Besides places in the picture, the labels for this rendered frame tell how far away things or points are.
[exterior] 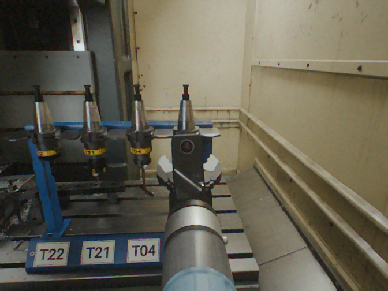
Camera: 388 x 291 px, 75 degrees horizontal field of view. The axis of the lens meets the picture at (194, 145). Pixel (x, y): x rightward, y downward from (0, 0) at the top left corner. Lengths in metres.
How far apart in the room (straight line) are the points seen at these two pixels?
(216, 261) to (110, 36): 1.10
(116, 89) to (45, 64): 0.30
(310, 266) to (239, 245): 0.21
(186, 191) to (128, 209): 0.56
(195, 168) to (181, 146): 0.04
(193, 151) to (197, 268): 0.17
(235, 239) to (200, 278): 0.52
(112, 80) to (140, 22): 0.46
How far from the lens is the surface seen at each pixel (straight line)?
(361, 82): 0.65
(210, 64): 1.58
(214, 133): 0.60
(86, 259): 0.72
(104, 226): 0.85
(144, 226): 0.82
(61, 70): 1.27
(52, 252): 0.75
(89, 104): 0.62
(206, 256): 0.27
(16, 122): 1.42
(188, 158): 0.37
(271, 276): 0.84
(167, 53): 1.57
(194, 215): 0.32
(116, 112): 1.27
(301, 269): 0.84
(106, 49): 1.25
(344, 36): 0.72
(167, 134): 0.59
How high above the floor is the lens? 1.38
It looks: 19 degrees down
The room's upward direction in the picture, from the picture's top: straight up
